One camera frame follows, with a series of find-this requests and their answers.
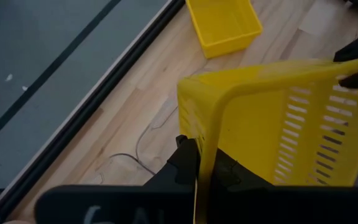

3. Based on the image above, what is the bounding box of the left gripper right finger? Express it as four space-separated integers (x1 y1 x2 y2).
211 147 273 187

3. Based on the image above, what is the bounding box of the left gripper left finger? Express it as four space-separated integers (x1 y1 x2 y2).
143 134 201 187

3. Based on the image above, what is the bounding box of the black aluminium table frame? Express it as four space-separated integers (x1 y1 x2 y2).
0 0 186 218

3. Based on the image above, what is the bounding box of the yellow plastic basket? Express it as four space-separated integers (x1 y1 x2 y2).
185 0 264 60
176 55 358 224

